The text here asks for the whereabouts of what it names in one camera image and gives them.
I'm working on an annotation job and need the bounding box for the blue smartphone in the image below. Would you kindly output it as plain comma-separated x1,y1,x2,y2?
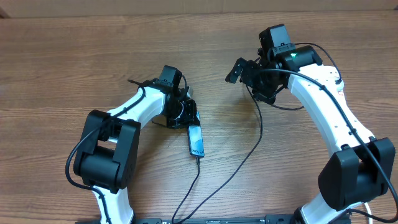
187,124,205,158

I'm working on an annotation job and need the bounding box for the black charging cable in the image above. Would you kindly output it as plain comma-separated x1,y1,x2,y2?
170,42,343,224

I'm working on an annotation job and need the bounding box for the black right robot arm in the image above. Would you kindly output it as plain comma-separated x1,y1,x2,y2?
226,24,397,223

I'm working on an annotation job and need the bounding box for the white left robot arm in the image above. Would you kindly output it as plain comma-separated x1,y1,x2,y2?
65,65,205,223

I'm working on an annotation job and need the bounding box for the white power strip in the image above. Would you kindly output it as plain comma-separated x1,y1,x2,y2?
326,66,345,96

